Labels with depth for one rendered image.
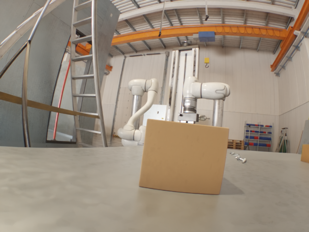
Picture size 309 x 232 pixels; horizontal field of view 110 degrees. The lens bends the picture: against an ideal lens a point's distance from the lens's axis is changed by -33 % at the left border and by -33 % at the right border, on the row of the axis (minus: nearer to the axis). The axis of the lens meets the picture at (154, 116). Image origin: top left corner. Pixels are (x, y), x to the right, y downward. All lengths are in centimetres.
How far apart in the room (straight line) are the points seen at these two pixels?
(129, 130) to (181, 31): 887
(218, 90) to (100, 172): 91
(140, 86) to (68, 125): 537
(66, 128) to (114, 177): 660
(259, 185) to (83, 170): 20
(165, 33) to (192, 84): 918
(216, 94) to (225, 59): 1205
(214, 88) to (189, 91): 16
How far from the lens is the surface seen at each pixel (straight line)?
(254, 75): 1276
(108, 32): 336
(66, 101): 673
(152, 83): 166
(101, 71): 305
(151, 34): 1048
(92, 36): 194
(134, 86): 168
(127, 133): 141
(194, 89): 103
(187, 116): 103
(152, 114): 780
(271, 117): 1227
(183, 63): 199
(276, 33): 1027
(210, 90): 101
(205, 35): 933
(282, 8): 1011
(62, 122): 669
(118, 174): 18
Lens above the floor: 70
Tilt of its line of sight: 6 degrees up
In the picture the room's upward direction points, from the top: 7 degrees clockwise
